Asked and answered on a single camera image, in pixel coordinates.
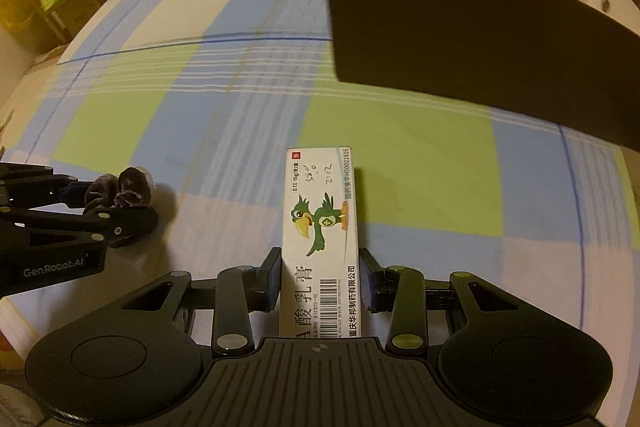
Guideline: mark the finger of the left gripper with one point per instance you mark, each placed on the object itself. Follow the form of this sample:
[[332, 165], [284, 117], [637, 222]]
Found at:
[[120, 226], [33, 186]]

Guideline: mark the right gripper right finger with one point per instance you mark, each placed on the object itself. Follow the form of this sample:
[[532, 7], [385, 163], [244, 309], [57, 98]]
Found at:
[[399, 291]]

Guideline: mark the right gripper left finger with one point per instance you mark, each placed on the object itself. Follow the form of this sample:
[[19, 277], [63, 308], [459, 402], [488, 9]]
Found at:
[[240, 291]]

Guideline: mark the dark velvet scrunchie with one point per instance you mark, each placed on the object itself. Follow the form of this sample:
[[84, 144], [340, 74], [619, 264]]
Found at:
[[133, 187]]

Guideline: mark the white ointment box with bird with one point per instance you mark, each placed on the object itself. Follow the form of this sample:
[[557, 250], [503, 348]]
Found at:
[[320, 291]]

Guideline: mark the checkered bed sheet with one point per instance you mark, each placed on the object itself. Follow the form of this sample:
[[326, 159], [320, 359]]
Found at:
[[209, 95]]

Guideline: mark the brown cardboard storage box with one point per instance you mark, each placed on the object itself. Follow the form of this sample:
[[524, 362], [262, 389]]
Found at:
[[571, 62]]

